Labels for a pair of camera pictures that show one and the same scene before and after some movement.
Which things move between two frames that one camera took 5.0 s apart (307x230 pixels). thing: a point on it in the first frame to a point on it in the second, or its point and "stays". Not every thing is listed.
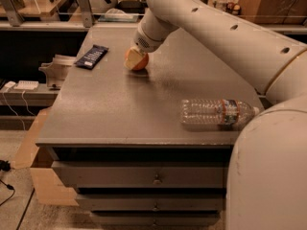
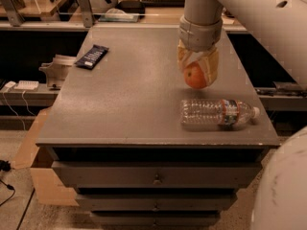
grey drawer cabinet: (116, 134) stays
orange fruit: (142, 64) to (194, 76)
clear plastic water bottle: (227, 112) stays
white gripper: (144, 43) to (199, 35)
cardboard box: (48, 187) stays
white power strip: (27, 84) stays
